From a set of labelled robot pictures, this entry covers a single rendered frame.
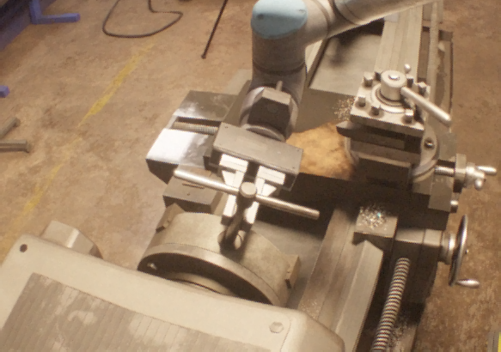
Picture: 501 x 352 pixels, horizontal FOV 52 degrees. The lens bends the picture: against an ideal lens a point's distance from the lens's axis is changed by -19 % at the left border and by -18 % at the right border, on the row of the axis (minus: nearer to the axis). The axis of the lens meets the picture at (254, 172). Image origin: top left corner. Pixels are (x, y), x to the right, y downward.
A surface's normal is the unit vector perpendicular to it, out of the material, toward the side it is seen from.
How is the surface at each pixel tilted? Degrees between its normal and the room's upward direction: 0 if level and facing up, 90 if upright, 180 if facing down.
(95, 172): 0
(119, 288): 0
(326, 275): 0
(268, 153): 20
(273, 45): 95
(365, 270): 36
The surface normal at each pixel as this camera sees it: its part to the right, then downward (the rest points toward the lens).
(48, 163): -0.08, -0.72
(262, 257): 0.58, -0.41
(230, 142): 0.22, -0.59
